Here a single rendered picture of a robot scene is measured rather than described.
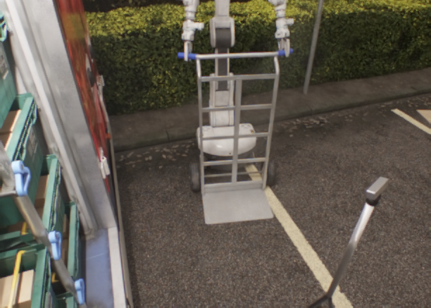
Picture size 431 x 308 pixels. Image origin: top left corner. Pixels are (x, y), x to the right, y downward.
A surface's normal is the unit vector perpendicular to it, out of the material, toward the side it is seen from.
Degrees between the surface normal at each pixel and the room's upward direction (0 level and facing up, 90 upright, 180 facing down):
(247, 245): 0
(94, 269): 0
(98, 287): 0
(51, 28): 90
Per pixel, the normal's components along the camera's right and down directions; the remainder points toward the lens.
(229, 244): 0.00, -0.81
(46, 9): 0.33, 0.55
